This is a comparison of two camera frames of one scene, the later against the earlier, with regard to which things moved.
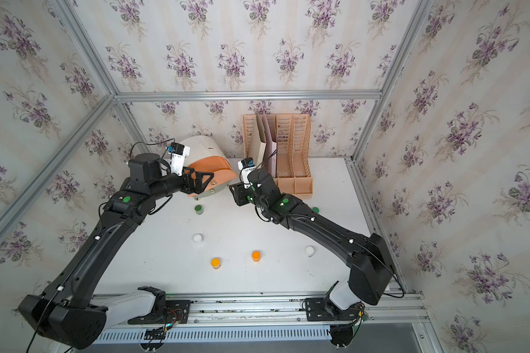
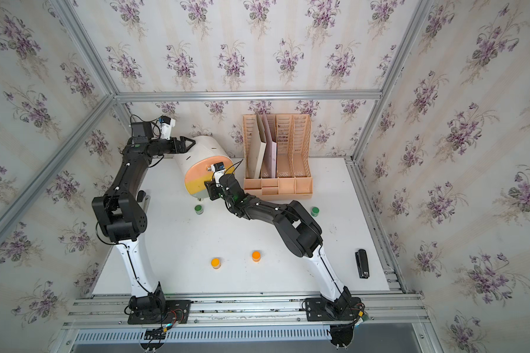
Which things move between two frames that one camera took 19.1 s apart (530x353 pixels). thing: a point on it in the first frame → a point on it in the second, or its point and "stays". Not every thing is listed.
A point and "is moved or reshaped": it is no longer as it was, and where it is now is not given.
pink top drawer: [218, 165] is moved or reshaped
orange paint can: [256, 257] stays
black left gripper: [187, 187] → [180, 148]
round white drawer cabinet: [207, 154] stays
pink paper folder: [271, 154] stays
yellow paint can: [216, 263] stays
